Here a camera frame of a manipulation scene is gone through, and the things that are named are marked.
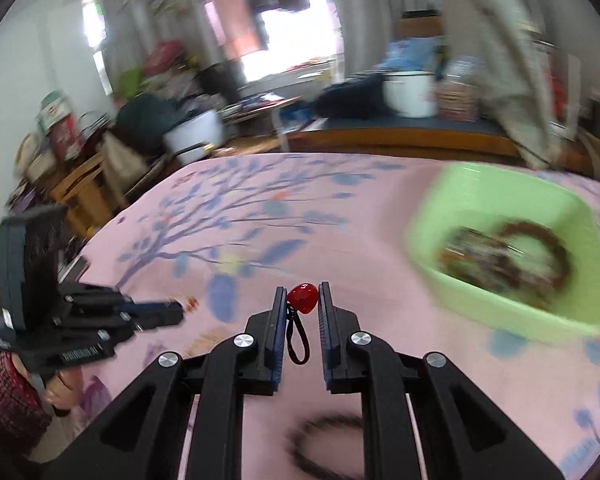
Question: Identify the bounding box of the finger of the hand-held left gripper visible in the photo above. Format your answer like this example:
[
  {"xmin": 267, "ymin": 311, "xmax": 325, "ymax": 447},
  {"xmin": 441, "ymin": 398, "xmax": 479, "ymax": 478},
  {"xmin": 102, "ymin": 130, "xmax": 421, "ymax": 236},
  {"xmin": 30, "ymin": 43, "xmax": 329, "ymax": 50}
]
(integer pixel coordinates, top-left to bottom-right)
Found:
[{"xmin": 115, "ymin": 296, "xmax": 186, "ymax": 332}]

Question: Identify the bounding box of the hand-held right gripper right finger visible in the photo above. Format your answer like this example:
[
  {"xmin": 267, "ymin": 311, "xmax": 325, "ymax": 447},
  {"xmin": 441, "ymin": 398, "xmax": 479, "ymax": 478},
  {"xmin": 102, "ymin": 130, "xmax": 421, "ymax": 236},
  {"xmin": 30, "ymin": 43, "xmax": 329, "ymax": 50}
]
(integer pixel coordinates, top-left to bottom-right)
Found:
[{"xmin": 317, "ymin": 281, "xmax": 566, "ymax": 480}]

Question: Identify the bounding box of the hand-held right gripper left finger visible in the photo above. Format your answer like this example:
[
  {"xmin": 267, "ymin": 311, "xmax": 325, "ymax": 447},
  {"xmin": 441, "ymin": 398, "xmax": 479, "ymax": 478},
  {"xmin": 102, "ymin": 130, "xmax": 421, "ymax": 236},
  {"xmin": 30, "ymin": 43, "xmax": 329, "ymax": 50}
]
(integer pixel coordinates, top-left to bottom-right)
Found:
[{"xmin": 45, "ymin": 286, "xmax": 288, "ymax": 480}]

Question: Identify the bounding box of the red heart charm black cord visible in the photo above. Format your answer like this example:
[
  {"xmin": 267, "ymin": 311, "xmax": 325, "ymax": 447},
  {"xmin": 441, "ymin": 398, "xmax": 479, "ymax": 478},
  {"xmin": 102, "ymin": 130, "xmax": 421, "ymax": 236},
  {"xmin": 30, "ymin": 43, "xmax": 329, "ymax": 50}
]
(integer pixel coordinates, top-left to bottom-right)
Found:
[{"xmin": 286, "ymin": 283, "xmax": 321, "ymax": 365}]

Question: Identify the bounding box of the beige bead bracelet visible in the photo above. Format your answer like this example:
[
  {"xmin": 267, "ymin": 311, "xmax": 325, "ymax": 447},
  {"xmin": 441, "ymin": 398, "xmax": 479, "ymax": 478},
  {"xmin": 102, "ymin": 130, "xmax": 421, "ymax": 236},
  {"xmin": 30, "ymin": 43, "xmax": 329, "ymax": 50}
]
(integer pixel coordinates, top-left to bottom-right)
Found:
[{"xmin": 440, "ymin": 245, "xmax": 541, "ymax": 301}]

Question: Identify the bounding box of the green plastic basket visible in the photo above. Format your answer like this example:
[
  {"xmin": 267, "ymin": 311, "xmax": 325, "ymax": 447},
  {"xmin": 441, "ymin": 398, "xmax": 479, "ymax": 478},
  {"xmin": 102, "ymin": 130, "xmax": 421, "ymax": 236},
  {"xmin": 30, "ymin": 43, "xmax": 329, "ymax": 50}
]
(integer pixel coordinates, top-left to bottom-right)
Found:
[{"xmin": 405, "ymin": 162, "xmax": 600, "ymax": 346}]

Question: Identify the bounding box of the person's left forearm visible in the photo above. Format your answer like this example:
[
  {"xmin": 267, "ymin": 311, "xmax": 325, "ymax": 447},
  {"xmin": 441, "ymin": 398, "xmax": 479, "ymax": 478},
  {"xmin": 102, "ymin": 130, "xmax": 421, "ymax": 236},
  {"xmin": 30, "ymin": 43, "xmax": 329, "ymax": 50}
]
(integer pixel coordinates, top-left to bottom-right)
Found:
[{"xmin": 0, "ymin": 350, "xmax": 53, "ymax": 456}]

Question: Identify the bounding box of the person's left hand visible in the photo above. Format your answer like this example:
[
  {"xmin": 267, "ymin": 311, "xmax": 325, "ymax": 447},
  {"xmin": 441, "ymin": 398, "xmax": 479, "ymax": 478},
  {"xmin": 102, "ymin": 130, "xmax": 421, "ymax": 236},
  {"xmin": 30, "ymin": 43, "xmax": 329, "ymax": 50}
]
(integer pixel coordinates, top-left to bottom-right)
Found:
[{"xmin": 42, "ymin": 369, "xmax": 84, "ymax": 417}]

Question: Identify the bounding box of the wooden chair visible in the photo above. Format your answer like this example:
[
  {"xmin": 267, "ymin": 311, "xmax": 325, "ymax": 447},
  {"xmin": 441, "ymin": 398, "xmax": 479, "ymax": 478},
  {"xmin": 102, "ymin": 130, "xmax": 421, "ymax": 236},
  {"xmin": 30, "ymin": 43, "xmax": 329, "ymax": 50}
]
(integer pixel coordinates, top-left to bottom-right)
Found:
[{"xmin": 47, "ymin": 150, "xmax": 128, "ymax": 233}]

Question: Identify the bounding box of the pink printed blanket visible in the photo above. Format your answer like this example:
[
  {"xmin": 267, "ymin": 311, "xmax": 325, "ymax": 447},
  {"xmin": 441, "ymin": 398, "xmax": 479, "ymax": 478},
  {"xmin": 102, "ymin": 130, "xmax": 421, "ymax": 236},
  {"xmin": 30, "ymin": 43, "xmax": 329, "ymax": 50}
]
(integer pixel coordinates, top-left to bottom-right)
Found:
[{"xmin": 27, "ymin": 152, "xmax": 600, "ymax": 480}]

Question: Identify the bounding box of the red canister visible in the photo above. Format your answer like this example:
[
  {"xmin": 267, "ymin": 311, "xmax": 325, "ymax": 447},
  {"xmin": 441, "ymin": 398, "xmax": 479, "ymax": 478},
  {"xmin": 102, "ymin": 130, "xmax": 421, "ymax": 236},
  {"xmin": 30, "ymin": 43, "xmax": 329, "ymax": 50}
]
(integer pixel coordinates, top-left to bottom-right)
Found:
[{"xmin": 37, "ymin": 90, "xmax": 81, "ymax": 161}]

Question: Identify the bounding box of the beige cloth bag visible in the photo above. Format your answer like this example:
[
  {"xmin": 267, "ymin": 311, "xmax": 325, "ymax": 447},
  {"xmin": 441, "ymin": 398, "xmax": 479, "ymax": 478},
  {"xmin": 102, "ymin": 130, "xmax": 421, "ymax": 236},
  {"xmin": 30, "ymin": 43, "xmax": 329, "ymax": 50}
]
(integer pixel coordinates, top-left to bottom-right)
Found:
[{"xmin": 100, "ymin": 130, "xmax": 148, "ymax": 196}]

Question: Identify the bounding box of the white pot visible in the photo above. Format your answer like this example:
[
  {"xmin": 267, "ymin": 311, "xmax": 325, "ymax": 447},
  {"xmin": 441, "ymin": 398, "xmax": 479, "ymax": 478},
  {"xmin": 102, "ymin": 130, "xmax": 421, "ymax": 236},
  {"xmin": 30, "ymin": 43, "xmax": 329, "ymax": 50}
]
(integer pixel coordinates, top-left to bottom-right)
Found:
[{"xmin": 162, "ymin": 109, "xmax": 226, "ymax": 166}]

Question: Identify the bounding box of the dark green bag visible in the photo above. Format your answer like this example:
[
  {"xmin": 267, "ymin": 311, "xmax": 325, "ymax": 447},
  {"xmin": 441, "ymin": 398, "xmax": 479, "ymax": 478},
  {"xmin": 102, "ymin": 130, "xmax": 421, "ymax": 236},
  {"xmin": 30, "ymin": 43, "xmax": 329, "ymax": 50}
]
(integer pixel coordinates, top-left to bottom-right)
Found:
[{"xmin": 115, "ymin": 95, "xmax": 181, "ymax": 153}]

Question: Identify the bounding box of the wooden desk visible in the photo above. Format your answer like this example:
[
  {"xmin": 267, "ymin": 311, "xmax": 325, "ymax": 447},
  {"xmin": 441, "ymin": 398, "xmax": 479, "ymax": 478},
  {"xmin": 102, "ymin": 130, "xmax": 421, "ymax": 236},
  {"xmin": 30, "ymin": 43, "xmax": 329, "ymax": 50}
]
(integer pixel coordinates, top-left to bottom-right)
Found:
[{"xmin": 280, "ymin": 115, "xmax": 596, "ymax": 171}]

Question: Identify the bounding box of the low wooden table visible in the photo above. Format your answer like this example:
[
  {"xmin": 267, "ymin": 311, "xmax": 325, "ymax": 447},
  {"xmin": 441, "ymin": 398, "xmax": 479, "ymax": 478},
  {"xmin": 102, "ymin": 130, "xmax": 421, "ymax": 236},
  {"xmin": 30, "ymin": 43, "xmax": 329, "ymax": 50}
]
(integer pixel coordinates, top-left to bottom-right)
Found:
[{"xmin": 222, "ymin": 95, "xmax": 303, "ymax": 151}]

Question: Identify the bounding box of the black cloth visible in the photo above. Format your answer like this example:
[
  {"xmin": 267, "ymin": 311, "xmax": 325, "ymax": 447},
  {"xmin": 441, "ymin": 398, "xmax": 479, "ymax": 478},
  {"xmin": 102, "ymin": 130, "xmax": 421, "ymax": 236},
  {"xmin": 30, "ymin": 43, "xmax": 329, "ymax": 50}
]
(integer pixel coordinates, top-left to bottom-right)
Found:
[{"xmin": 314, "ymin": 74, "xmax": 386, "ymax": 118}]

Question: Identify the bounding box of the black bag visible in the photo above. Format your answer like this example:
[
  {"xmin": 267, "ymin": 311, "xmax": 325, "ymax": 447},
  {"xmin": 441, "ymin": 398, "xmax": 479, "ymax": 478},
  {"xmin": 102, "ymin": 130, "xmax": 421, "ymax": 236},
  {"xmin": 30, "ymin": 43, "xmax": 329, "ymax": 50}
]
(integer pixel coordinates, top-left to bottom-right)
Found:
[{"xmin": 195, "ymin": 62, "xmax": 241, "ymax": 106}]

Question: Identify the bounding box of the white mug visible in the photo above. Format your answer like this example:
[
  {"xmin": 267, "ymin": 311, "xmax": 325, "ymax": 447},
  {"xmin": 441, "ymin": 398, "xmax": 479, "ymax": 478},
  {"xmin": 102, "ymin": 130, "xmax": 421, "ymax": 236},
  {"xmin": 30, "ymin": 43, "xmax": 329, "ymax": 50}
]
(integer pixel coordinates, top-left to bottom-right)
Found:
[{"xmin": 382, "ymin": 71, "xmax": 438, "ymax": 118}]

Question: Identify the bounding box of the red bag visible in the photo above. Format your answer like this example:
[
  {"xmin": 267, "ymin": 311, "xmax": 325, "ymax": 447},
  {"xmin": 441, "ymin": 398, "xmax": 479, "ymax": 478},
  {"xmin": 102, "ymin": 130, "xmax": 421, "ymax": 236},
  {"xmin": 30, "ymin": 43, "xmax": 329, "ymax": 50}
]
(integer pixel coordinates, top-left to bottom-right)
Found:
[{"xmin": 145, "ymin": 40, "xmax": 186, "ymax": 77}]

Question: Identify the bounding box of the wicker box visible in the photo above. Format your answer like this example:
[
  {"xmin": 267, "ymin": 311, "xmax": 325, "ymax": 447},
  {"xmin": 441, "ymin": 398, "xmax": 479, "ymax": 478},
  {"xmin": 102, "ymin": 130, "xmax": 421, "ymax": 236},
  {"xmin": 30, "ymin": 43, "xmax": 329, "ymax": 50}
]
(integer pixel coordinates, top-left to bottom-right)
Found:
[{"xmin": 435, "ymin": 80, "xmax": 481, "ymax": 122}]

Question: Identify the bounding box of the blue plastic bag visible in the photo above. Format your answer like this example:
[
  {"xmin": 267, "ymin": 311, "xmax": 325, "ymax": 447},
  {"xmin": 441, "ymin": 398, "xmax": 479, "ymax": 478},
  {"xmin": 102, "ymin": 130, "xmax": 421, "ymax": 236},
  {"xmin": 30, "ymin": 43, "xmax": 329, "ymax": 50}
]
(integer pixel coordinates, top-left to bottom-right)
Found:
[{"xmin": 380, "ymin": 40, "xmax": 443, "ymax": 73}]

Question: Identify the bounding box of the pink hanging garment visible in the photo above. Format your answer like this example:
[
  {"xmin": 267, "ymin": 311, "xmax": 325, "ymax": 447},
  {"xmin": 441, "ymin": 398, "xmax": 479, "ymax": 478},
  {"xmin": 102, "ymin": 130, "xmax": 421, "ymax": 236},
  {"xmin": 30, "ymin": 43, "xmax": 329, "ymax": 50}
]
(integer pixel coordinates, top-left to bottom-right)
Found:
[{"xmin": 207, "ymin": 0, "xmax": 263, "ymax": 61}]

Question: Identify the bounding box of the grey hanging cloth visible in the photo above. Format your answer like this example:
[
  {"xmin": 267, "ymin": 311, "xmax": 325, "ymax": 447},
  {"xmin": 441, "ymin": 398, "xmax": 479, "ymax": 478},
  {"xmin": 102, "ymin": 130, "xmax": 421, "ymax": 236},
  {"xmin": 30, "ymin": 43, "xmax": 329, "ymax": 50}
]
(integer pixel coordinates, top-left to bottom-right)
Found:
[{"xmin": 442, "ymin": 0, "xmax": 566, "ymax": 171}]

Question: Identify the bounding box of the black hair tie ring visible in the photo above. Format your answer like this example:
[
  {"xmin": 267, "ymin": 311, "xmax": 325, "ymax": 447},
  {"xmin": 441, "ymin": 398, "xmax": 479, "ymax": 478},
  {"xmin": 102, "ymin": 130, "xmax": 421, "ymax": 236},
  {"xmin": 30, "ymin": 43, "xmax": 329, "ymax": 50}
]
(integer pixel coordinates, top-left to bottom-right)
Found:
[{"xmin": 289, "ymin": 412, "xmax": 366, "ymax": 478}]

